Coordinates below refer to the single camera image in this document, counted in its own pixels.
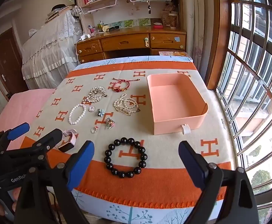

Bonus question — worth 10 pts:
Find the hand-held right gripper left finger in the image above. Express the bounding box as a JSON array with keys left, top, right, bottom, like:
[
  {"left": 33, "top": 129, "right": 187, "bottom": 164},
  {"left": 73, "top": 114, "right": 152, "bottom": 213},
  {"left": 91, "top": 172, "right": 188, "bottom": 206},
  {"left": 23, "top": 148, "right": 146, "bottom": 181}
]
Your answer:
[{"left": 14, "top": 141, "right": 95, "bottom": 224}]

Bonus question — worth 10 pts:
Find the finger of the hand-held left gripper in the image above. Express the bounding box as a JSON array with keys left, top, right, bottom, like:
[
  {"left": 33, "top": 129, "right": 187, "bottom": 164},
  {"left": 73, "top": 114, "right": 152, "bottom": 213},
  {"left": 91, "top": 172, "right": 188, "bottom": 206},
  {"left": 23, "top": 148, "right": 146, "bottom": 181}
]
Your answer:
[
  {"left": 0, "top": 122, "right": 30, "bottom": 151},
  {"left": 1, "top": 128, "right": 63, "bottom": 169}
]

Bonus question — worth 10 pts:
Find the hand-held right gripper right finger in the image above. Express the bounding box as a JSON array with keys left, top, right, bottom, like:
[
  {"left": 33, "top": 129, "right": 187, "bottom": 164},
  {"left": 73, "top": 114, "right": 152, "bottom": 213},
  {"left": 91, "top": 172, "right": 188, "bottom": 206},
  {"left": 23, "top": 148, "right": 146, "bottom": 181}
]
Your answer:
[{"left": 178, "top": 141, "right": 260, "bottom": 224}]

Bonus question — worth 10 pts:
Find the pink smart watch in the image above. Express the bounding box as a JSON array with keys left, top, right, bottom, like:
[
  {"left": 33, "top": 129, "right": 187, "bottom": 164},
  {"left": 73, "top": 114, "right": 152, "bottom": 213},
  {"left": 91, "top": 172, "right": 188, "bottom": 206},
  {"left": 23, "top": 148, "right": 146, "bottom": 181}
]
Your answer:
[{"left": 58, "top": 129, "right": 77, "bottom": 153}]

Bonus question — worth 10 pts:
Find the white pearl bracelet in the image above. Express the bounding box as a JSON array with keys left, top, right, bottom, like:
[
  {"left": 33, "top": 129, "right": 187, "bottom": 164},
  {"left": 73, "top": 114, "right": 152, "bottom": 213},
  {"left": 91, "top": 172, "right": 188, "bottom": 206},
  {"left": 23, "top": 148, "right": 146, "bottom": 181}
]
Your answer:
[{"left": 68, "top": 103, "right": 87, "bottom": 125}]

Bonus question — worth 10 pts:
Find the black bead bracelet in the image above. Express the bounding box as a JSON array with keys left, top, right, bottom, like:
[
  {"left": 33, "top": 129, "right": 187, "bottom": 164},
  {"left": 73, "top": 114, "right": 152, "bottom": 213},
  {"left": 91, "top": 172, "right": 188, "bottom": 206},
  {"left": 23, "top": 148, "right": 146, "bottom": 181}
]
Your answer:
[{"left": 104, "top": 138, "right": 148, "bottom": 178}]

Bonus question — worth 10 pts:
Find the pink box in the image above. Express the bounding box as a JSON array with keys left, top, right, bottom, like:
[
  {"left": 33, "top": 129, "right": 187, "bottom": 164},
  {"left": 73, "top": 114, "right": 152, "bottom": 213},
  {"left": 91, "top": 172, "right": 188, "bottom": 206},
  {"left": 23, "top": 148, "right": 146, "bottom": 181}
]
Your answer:
[{"left": 147, "top": 73, "right": 208, "bottom": 136}]

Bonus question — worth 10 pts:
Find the red cord bracelet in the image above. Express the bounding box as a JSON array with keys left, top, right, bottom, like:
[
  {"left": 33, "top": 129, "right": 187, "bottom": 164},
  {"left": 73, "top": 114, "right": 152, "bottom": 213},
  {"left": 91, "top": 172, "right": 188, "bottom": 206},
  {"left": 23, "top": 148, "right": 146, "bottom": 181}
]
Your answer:
[{"left": 112, "top": 77, "right": 141, "bottom": 92}]

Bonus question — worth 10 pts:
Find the person's left hand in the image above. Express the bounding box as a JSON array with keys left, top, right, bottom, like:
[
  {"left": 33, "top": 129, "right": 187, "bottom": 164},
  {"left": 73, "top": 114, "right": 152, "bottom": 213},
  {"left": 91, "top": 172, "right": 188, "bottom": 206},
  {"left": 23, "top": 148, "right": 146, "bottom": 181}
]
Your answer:
[{"left": 0, "top": 188, "right": 22, "bottom": 216}]

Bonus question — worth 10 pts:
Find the pink blanket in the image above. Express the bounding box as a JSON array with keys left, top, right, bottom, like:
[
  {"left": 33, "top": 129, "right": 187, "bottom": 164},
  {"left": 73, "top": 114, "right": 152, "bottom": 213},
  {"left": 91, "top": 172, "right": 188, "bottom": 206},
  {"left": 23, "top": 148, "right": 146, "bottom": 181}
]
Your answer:
[{"left": 0, "top": 89, "right": 55, "bottom": 150}]

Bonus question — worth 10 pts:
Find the orange and beige patterned blanket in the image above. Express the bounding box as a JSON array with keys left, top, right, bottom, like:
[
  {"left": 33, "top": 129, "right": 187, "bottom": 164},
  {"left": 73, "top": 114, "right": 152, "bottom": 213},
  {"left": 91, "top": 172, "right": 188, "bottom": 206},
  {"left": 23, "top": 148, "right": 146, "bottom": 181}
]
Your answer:
[{"left": 19, "top": 63, "right": 232, "bottom": 209}]

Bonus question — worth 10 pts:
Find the brown wooden door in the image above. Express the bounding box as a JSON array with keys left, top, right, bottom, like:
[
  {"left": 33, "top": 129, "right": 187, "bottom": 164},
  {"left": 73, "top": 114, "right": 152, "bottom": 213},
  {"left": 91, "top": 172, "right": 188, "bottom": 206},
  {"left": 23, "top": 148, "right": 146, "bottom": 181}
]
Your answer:
[{"left": 0, "top": 28, "right": 29, "bottom": 96}]

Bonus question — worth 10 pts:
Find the lace covered piano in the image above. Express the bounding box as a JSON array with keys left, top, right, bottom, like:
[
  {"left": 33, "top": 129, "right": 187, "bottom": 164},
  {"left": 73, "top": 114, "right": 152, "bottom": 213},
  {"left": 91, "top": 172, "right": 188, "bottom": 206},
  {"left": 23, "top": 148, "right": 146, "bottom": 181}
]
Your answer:
[{"left": 22, "top": 10, "right": 83, "bottom": 89}]

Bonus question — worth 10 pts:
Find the metal window grille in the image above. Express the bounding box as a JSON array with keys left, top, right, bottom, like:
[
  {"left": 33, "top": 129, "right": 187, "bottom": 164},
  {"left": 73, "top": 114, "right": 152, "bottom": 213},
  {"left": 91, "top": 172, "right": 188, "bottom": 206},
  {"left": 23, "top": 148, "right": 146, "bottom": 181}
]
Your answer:
[{"left": 216, "top": 0, "right": 272, "bottom": 224}]

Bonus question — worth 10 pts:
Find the orange magazine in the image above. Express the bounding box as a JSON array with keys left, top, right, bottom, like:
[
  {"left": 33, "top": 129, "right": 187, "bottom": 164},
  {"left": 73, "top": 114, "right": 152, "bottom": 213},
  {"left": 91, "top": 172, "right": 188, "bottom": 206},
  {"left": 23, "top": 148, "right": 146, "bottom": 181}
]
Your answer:
[{"left": 159, "top": 51, "right": 190, "bottom": 58}]

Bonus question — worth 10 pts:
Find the wooden desk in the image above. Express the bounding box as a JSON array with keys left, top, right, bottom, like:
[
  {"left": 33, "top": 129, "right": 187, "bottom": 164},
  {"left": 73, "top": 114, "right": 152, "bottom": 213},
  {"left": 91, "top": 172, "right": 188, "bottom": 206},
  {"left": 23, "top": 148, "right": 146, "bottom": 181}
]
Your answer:
[{"left": 76, "top": 27, "right": 187, "bottom": 64}]

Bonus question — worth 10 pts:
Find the wooden bookshelf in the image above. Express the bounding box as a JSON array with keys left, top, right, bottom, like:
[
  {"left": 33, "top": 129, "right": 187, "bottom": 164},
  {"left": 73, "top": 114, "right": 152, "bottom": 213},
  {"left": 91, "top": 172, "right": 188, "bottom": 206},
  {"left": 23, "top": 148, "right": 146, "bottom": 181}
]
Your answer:
[{"left": 74, "top": 0, "right": 182, "bottom": 28}]

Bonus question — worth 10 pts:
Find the brown plush toy with jar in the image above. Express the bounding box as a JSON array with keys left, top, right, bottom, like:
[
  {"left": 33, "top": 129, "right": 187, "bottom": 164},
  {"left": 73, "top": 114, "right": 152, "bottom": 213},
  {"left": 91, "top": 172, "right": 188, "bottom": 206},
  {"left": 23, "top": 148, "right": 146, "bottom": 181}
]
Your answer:
[{"left": 162, "top": 4, "right": 180, "bottom": 28}]

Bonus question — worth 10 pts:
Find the pale floral curtain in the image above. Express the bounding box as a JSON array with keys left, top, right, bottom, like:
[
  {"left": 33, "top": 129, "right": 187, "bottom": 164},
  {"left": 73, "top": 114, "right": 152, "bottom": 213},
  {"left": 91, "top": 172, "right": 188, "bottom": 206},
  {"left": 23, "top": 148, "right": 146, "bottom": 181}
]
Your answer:
[{"left": 181, "top": 0, "right": 218, "bottom": 71}]

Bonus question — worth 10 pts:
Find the white charger cable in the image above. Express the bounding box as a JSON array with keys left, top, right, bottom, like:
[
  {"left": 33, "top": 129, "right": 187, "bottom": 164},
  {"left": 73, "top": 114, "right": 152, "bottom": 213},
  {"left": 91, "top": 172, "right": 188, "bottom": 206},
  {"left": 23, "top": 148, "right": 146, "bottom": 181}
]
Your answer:
[{"left": 74, "top": 40, "right": 81, "bottom": 64}]

